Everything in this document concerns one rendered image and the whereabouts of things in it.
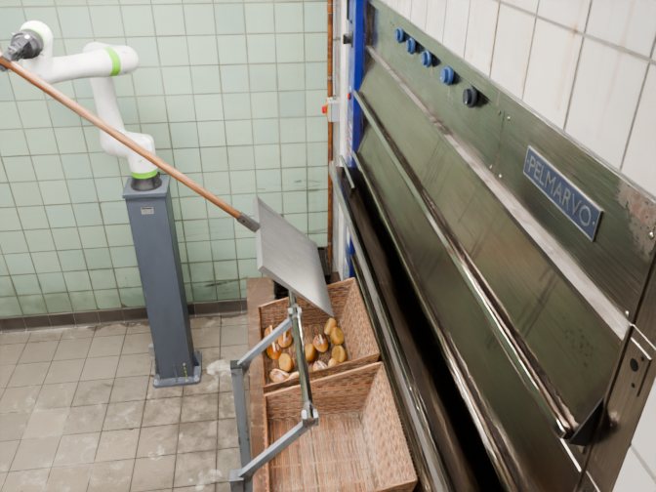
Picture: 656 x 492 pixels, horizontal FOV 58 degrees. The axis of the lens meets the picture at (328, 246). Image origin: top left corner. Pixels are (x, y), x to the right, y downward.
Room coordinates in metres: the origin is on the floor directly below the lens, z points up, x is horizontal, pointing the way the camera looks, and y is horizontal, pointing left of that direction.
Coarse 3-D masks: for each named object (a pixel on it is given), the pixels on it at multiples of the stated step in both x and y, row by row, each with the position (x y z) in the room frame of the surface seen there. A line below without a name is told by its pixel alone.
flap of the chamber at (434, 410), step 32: (384, 256) 1.64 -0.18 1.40; (384, 288) 1.45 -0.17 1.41; (416, 320) 1.30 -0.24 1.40; (416, 352) 1.16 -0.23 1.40; (448, 384) 1.06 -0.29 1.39; (416, 416) 0.94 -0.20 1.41; (448, 416) 0.95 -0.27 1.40; (448, 448) 0.86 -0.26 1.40; (480, 448) 0.87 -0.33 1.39; (480, 480) 0.78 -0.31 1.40
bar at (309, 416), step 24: (288, 312) 1.64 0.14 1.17; (240, 360) 1.62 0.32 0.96; (240, 384) 1.60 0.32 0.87; (240, 408) 1.60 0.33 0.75; (312, 408) 1.19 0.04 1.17; (240, 432) 1.60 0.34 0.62; (288, 432) 1.17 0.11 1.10; (240, 456) 1.60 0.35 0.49; (264, 456) 1.15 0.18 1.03; (240, 480) 1.13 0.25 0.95
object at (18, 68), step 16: (16, 64) 1.89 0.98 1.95; (32, 80) 1.89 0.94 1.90; (64, 96) 1.91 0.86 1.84; (80, 112) 1.91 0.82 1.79; (112, 128) 1.93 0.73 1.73; (128, 144) 1.93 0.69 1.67; (160, 160) 1.95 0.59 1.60; (176, 176) 1.95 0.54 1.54; (208, 192) 1.97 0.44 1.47; (224, 208) 1.97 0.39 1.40
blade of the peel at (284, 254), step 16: (256, 208) 2.17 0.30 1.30; (272, 224) 2.18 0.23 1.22; (288, 224) 2.29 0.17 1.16; (256, 240) 1.93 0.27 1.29; (272, 240) 2.03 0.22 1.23; (288, 240) 2.13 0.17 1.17; (304, 240) 2.25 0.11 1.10; (272, 256) 1.90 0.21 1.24; (288, 256) 1.99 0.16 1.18; (304, 256) 2.09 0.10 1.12; (272, 272) 1.74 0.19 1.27; (288, 272) 1.86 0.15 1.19; (304, 272) 1.95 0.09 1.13; (320, 272) 2.05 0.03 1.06; (288, 288) 1.75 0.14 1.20; (304, 288) 1.83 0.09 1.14; (320, 288) 1.92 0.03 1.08; (320, 304) 1.80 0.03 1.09
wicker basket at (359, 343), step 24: (336, 288) 2.32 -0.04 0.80; (264, 312) 2.27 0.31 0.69; (312, 312) 2.30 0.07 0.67; (336, 312) 2.32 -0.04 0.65; (360, 312) 2.11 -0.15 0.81; (264, 336) 2.22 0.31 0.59; (312, 336) 2.22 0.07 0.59; (360, 336) 2.01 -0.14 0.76; (264, 360) 1.90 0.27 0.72; (312, 360) 2.05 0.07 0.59; (360, 360) 1.78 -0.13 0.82; (264, 384) 1.75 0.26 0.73; (288, 384) 1.74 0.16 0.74; (336, 384) 1.77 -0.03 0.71
